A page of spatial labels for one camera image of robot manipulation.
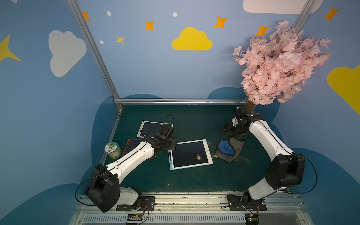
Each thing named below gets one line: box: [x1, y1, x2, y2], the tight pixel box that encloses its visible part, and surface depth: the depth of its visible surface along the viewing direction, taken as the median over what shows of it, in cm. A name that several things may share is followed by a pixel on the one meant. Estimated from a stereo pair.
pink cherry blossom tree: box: [232, 20, 332, 112], surface depth 73 cm
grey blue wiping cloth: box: [212, 137, 245, 163], surface depth 94 cm
